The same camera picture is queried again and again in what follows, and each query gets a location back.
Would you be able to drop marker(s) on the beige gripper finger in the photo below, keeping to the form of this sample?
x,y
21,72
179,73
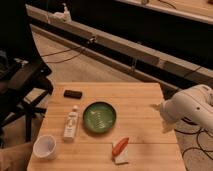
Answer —
x,y
166,127
155,106

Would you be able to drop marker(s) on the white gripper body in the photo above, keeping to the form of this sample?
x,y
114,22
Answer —
x,y
166,112

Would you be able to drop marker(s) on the green ceramic bowl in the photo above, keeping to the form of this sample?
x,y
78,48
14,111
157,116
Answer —
x,y
99,117

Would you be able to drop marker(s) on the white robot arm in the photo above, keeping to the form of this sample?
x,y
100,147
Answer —
x,y
194,103

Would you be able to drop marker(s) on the orange carrot toy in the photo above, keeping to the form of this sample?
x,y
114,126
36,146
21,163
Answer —
x,y
119,147

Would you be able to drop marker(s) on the small black rectangular box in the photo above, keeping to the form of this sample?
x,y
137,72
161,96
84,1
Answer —
x,y
72,94

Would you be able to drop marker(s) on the white plastic bottle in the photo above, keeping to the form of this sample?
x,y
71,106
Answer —
x,y
71,124

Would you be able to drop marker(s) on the white plastic cup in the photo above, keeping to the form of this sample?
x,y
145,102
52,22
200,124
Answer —
x,y
45,147

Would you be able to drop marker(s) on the white object on ledge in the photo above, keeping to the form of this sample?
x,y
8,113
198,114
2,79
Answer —
x,y
64,16

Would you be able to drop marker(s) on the black office chair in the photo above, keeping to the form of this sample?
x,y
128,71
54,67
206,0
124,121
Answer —
x,y
23,73

